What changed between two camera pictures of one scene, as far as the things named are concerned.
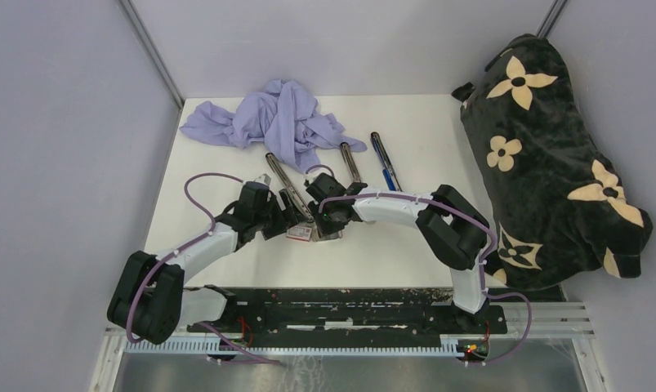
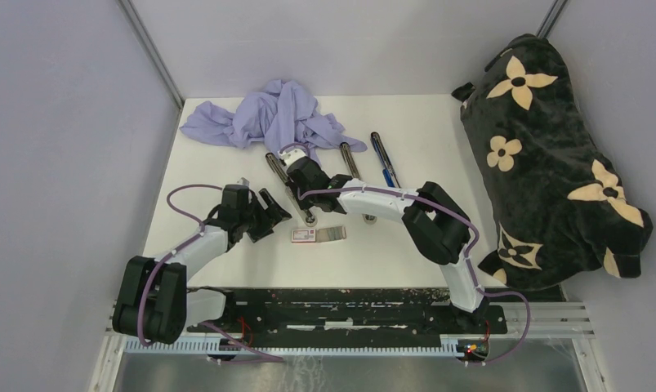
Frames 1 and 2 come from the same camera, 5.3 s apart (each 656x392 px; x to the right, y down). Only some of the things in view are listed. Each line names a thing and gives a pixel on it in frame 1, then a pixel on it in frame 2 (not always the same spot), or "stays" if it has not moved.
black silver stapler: x=294 y=192 stays
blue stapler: x=390 y=175 stays
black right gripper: x=326 y=229 to x=306 y=204
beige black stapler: x=347 y=153 stays
